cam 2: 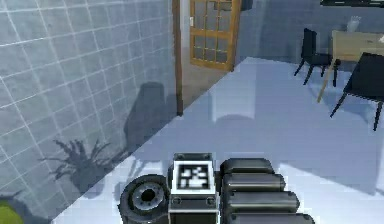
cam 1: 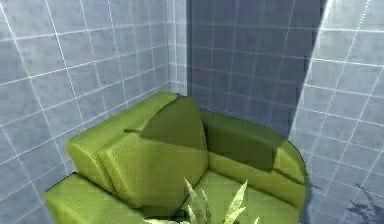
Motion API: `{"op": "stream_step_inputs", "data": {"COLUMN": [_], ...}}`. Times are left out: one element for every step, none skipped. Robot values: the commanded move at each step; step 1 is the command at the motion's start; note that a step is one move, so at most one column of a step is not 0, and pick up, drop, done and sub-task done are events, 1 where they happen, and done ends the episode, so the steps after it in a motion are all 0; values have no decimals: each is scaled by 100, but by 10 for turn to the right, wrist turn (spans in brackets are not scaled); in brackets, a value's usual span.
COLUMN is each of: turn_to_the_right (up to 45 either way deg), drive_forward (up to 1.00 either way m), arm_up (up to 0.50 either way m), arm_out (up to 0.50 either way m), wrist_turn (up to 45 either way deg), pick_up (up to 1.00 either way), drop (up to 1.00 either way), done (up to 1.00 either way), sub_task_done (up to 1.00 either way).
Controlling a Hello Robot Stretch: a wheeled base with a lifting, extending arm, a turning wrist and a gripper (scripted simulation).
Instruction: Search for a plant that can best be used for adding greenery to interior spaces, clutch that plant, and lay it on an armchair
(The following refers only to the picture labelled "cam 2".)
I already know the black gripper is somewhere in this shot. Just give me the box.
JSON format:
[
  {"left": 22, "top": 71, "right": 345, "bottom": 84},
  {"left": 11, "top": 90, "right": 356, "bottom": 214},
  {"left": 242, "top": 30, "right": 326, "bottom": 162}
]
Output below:
[{"left": 118, "top": 173, "right": 172, "bottom": 224}]

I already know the wooden glass-paned door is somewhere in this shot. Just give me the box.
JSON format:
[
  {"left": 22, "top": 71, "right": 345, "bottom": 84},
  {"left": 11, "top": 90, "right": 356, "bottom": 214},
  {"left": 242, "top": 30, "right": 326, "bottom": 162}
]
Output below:
[{"left": 188, "top": 0, "right": 243, "bottom": 73}]

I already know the clear glass vase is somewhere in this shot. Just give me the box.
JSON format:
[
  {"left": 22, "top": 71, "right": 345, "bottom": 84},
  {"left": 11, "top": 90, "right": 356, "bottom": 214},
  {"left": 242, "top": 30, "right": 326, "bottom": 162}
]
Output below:
[{"left": 345, "top": 15, "right": 362, "bottom": 34}]

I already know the light wooden table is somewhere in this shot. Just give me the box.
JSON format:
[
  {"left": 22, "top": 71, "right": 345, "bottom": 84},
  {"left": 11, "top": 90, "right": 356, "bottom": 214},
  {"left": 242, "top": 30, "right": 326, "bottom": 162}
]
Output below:
[{"left": 315, "top": 29, "right": 384, "bottom": 104}]

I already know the black chair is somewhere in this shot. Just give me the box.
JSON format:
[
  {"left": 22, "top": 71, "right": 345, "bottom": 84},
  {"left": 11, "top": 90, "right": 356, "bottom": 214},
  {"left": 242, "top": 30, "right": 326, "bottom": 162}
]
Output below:
[
  {"left": 293, "top": 27, "right": 342, "bottom": 88},
  {"left": 329, "top": 52, "right": 384, "bottom": 132}
]

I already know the green round object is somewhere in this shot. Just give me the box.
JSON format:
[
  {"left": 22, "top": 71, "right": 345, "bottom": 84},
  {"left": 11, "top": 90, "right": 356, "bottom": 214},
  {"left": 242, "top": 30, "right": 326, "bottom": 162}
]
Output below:
[{"left": 0, "top": 199, "right": 25, "bottom": 224}]

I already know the black wall-mounted object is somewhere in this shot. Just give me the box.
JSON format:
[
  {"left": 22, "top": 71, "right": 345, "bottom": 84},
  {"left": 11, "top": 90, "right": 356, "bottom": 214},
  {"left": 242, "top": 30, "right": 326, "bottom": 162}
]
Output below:
[{"left": 319, "top": 0, "right": 384, "bottom": 8}]

